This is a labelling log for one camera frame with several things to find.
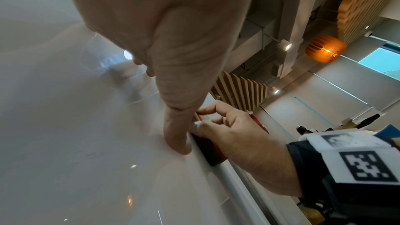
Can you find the person's left hand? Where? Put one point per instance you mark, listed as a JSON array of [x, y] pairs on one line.
[[162, 9]]

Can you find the person's right hand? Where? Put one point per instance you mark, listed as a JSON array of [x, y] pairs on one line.
[[250, 150]]

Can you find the red black tool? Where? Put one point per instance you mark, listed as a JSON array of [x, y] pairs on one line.
[[214, 153]]

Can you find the small wooden slat panel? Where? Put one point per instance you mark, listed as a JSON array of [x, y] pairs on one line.
[[240, 90]]

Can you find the white spotlight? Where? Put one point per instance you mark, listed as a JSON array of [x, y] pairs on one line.
[[285, 45], [275, 91]]

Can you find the white marker tag block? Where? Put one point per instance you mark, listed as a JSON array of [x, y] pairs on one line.
[[353, 159]]

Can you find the orange pendant lamp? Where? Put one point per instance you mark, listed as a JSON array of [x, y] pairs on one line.
[[325, 49]]

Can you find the window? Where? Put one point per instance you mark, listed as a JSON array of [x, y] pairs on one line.
[[382, 62]]

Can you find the large wooden slat panel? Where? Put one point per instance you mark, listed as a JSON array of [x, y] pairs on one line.
[[359, 4]]

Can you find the white edge rail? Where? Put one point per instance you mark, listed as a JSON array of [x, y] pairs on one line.
[[232, 182]]

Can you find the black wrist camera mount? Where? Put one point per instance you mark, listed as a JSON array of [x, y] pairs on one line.
[[337, 199]]

